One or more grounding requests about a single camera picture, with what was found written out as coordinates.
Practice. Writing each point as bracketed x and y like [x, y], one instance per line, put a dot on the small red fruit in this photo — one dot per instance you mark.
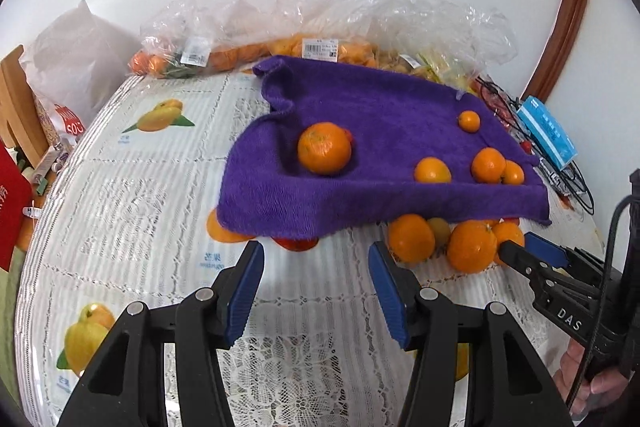
[525, 146]

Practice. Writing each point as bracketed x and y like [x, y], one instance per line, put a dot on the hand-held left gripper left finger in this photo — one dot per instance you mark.
[245, 287]

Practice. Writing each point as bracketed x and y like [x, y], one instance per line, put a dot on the small yellow-green fruit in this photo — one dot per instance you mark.
[440, 229]

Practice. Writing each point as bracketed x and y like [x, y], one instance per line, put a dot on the small red apple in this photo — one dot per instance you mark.
[350, 138]

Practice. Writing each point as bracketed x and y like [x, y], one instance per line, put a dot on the green bed sheet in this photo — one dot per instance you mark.
[10, 317]

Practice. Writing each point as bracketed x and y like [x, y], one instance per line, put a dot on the fruit print tablecloth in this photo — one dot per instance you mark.
[150, 207]

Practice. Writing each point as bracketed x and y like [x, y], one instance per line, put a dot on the blue tissue box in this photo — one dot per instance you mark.
[547, 134]

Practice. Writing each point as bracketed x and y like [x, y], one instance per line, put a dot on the wooden headboard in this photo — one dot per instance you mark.
[17, 107]

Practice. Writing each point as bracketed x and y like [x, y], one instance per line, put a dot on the bag of yellow fruit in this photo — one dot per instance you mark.
[440, 68]

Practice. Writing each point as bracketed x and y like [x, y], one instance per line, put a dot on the bag of small red fruit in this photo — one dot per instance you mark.
[500, 104]

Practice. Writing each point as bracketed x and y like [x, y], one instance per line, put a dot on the small orange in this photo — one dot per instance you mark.
[469, 121]

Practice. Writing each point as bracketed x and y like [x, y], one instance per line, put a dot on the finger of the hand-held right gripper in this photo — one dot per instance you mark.
[547, 252]
[522, 262]

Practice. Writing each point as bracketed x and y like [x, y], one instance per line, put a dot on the white plastic bag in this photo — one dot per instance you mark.
[75, 52]

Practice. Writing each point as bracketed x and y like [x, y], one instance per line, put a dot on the clear bag of tangerines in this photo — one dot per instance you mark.
[210, 22]

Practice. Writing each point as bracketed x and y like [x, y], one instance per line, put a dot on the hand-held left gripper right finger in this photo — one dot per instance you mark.
[387, 292]

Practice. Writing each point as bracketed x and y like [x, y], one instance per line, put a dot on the red paper bag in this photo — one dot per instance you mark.
[12, 207]

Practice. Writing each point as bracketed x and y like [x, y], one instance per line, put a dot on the brown wooden door frame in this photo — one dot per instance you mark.
[565, 17]

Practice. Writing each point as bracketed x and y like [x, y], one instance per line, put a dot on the red print plastic bag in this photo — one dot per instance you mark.
[67, 122]

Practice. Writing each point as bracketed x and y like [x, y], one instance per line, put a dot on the large orange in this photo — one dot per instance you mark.
[324, 148]
[471, 247]

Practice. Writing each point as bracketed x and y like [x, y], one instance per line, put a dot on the purple towel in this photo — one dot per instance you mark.
[380, 117]

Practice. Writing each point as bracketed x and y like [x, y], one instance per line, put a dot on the person's right hand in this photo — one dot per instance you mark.
[572, 372]

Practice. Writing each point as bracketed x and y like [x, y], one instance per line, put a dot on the small white box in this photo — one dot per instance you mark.
[50, 159]

